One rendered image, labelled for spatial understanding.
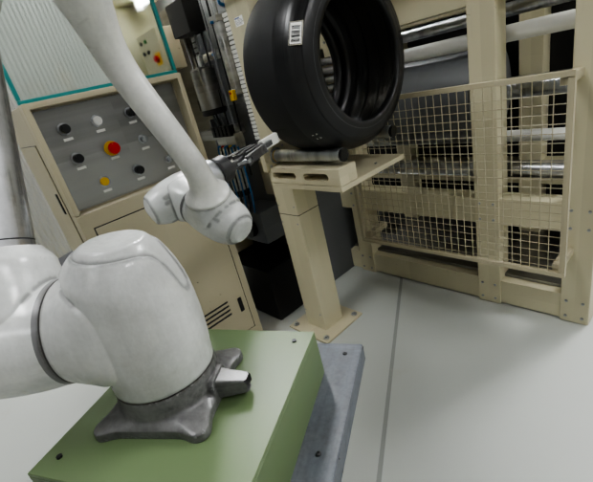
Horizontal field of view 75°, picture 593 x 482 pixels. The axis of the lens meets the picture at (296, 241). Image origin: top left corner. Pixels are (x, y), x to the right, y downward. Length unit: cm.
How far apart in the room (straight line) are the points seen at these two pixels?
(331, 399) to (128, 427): 32
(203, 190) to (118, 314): 39
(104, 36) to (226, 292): 123
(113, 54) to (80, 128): 74
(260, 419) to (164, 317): 20
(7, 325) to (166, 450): 26
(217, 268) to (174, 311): 121
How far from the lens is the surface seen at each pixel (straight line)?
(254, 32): 130
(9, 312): 63
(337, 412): 71
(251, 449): 57
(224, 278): 178
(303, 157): 138
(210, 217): 86
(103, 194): 157
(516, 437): 152
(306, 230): 169
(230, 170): 106
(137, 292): 52
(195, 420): 61
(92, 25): 83
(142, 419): 63
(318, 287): 181
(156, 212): 98
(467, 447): 148
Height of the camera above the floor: 118
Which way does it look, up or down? 23 degrees down
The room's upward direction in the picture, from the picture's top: 14 degrees counter-clockwise
